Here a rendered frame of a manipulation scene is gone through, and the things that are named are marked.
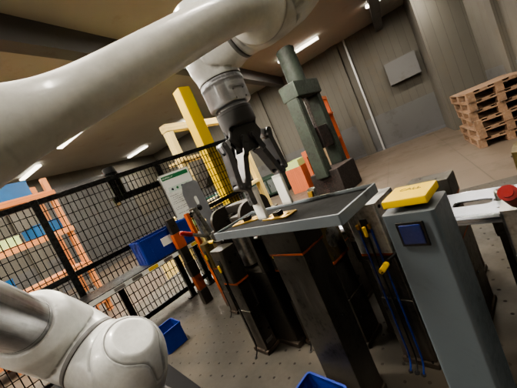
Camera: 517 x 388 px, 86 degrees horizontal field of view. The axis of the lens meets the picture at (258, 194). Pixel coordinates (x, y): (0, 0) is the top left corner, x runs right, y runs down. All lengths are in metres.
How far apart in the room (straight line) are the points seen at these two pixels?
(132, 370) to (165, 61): 0.56
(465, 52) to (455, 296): 8.36
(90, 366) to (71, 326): 0.09
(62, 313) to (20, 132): 0.50
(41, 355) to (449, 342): 0.72
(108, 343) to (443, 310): 0.60
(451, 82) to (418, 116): 1.68
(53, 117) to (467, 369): 0.61
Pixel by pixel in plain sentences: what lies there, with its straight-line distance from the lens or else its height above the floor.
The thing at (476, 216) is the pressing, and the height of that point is 1.00.
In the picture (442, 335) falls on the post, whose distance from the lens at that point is 0.53.
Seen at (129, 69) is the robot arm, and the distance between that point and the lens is 0.35.
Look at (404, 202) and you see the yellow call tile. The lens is 0.42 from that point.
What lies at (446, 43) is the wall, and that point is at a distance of 8.70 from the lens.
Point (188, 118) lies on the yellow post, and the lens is 2.15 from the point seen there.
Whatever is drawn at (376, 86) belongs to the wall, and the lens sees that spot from 9.94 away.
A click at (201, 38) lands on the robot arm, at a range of 0.39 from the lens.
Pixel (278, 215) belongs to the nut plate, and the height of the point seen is 1.16.
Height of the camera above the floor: 1.28
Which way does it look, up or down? 6 degrees down
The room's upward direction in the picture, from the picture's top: 24 degrees counter-clockwise
